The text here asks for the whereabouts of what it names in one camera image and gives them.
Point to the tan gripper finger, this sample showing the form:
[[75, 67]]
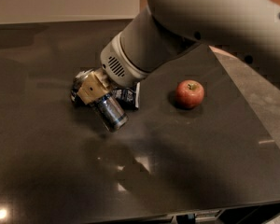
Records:
[[92, 85]]

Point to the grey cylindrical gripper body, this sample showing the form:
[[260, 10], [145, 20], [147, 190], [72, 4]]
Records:
[[118, 66]]

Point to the silver blue redbull can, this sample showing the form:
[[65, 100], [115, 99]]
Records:
[[110, 112]]

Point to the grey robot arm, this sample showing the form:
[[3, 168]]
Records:
[[167, 29]]

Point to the blue white chip bag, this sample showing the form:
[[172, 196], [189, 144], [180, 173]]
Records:
[[128, 98]]

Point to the red apple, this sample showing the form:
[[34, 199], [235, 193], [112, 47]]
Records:
[[189, 94]]

